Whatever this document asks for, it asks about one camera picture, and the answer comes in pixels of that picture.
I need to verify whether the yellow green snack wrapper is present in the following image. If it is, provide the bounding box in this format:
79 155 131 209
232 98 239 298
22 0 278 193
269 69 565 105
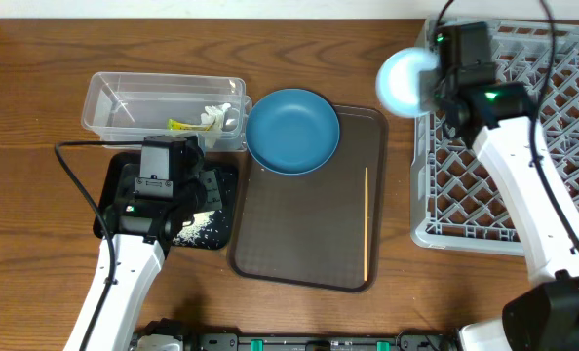
167 119 212 131

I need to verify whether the white tissue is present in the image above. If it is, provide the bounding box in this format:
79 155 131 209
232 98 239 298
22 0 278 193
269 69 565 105
201 102 231 149

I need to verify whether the light blue bowl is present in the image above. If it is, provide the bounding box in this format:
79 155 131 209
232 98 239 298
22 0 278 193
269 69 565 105
375 47 439 119

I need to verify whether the dark blue plate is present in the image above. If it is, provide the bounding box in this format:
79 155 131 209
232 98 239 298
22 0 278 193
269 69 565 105
246 89 340 176

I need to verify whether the wooden chopstick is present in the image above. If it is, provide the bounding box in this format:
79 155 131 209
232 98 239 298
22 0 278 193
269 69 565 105
364 167 369 282

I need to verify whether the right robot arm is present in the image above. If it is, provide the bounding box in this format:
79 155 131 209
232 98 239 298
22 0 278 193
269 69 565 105
428 22 579 350

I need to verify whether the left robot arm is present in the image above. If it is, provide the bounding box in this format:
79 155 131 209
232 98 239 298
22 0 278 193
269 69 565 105
61 135 218 350

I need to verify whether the grey dishwasher rack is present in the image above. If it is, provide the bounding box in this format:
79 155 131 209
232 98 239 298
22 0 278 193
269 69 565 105
410 19 579 255

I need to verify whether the black plastic bin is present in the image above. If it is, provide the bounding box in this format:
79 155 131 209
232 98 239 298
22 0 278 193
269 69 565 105
98 151 239 250

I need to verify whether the spilled white rice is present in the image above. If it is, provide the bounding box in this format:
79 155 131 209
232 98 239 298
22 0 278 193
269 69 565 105
171 165 232 247

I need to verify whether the clear plastic bin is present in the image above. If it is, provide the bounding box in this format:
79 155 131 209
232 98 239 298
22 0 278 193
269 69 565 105
81 72 251 152

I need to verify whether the brown serving tray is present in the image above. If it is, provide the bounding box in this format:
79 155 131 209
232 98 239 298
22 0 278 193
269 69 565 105
227 105 388 293

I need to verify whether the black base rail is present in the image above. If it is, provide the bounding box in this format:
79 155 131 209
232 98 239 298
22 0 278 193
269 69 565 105
128 319 466 351

